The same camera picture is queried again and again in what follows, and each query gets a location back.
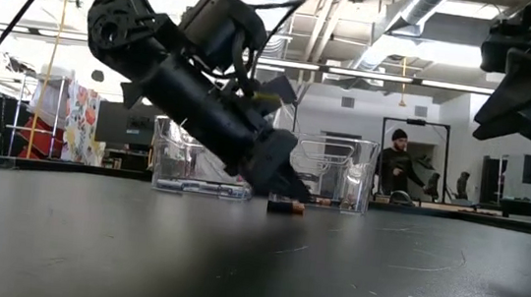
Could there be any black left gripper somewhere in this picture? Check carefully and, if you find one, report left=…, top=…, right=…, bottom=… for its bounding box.
left=110, top=49, right=327, bottom=206

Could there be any clear plastic bin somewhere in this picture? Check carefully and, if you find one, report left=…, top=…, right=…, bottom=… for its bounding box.
left=283, top=131, right=380, bottom=216
left=147, top=114, right=262, bottom=203

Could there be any linear ceiling light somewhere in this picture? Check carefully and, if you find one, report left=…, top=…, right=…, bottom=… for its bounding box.
left=326, top=66, right=416, bottom=85
left=37, top=29, right=91, bottom=43
left=419, top=79, right=497, bottom=95
left=257, top=57, right=322, bottom=72

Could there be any black cabinet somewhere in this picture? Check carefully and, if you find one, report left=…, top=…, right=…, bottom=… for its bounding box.
left=478, top=154, right=510, bottom=208

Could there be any person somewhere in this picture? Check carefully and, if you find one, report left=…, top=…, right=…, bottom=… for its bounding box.
left=373, top=126, right=433, bottom=201

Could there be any black computer monitor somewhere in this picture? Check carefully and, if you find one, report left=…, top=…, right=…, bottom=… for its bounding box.
left=93, top=99, right=165, bottom=149

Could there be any floral patterned curtain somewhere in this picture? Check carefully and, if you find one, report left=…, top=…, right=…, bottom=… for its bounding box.
left=59, top=79, right=114, bottom=168

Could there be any red board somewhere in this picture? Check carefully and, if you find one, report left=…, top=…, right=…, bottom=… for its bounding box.
left=17, top=115, right=68, bottom=163

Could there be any metal rack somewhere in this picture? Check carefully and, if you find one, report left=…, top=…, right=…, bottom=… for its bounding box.
left=2, top=71, right=67, bottom=162

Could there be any yellow cable tag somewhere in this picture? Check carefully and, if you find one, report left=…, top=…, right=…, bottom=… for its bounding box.
left=249, top=90, right=285, bottom=110

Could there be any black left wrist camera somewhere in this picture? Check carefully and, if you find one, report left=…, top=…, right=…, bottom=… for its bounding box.
left=258, top=72, right=301, bottom=106

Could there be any grey rectangular ceiling duct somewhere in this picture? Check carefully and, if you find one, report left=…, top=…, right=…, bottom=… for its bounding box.
left=419, top=10, right=489, bottom=49

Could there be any black gantry frame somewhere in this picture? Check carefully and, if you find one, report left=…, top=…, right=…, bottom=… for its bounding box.
left=375, top=114, right=452, bottom=198

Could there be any smooth spiral silver duct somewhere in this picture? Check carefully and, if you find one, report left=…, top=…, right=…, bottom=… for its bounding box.
left=350, top=0, right=460, bottom=80

